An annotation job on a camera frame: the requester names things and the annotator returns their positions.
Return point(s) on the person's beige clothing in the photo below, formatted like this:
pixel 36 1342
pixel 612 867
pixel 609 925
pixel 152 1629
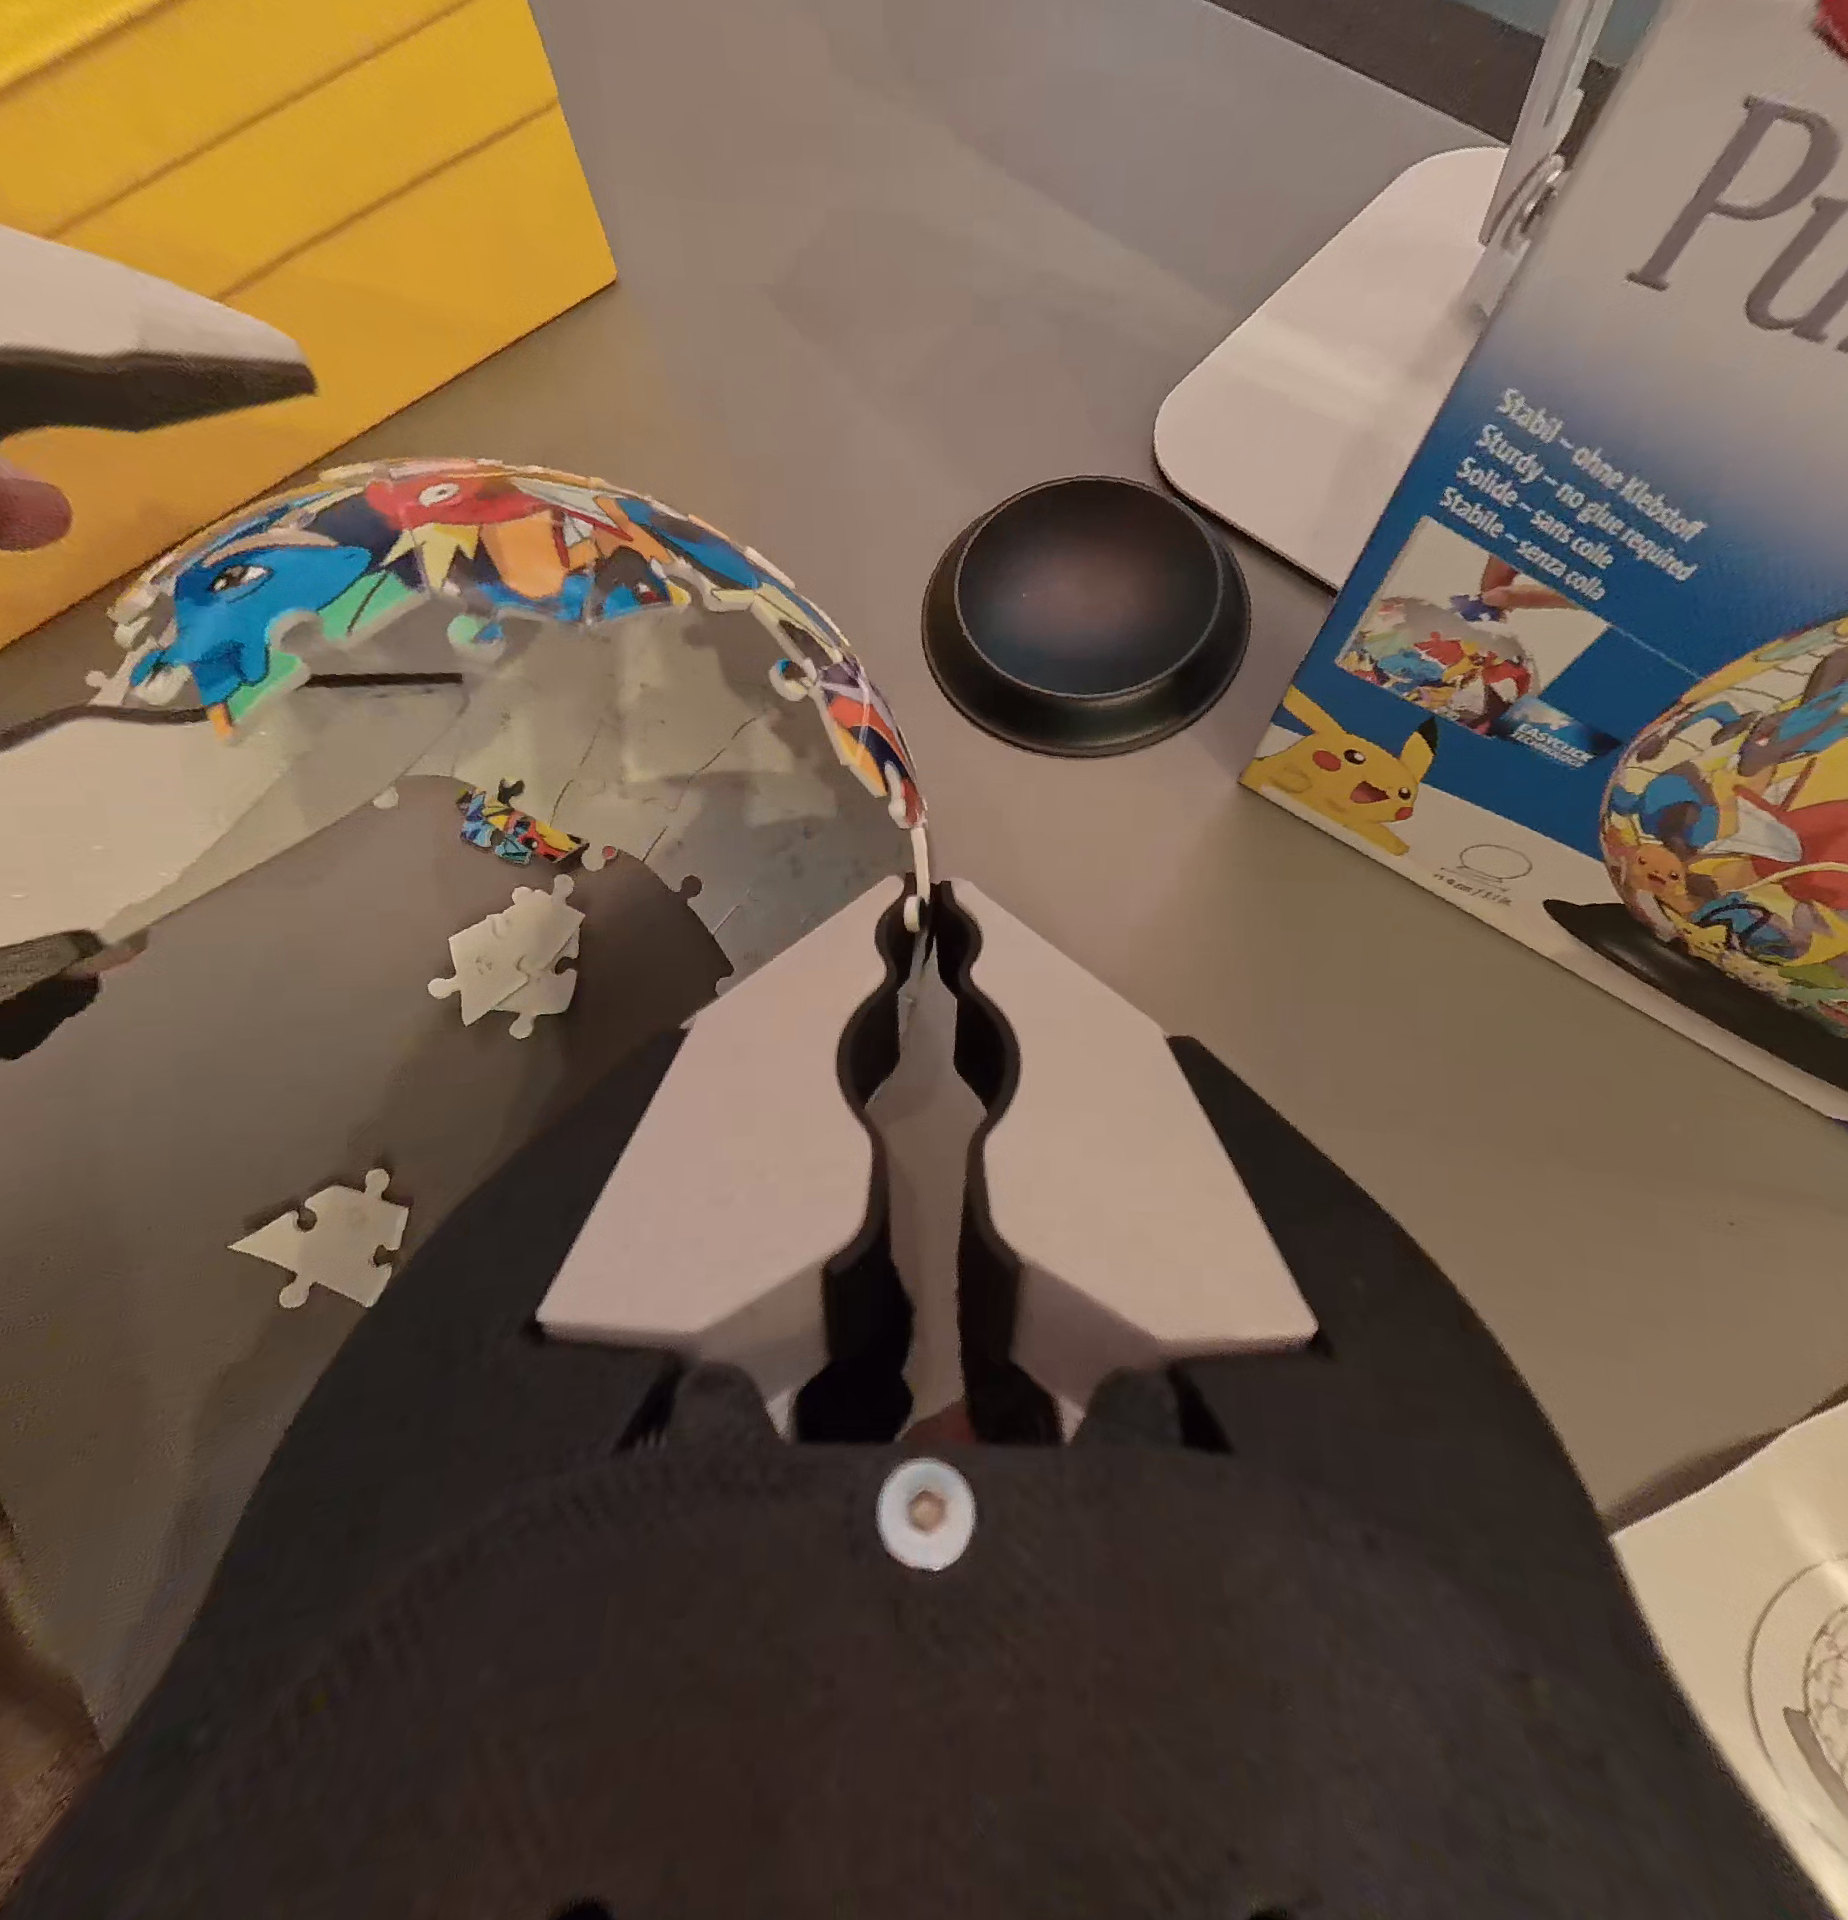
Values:
pixel 9 1680

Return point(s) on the white document stand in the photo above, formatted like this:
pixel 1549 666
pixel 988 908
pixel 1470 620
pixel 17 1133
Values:
pixel 1315 392

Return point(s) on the folded instruction leaflet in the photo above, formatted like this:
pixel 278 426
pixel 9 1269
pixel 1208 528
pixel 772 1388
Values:
pixel 1765 1652

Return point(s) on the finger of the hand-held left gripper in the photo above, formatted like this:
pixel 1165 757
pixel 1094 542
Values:
pixel 115 338
pixel 99 842

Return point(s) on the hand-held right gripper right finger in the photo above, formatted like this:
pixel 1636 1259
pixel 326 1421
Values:
pixel 1150 1200

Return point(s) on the black round ball stand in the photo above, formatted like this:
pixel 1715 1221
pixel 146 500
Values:
pixel 1089 600

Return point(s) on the partly built puzzle ball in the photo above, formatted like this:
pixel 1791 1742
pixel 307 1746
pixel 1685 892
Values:
pixel 640 720

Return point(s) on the yellow plastic bin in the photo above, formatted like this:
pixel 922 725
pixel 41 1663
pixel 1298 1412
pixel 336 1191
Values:
pixel 264 152

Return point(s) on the printed puzzle box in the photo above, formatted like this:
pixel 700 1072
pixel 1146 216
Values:
pixel 1614 375

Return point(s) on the puzzle pieces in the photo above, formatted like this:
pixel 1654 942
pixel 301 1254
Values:
pixel 505 953

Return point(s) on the person's left hand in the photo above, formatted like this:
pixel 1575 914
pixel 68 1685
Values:
pixel 9 507

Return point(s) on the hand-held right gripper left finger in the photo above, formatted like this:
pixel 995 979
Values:
pixel 714 1200

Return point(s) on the colourful puzzle piece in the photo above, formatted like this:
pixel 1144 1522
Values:
pixel 519 832

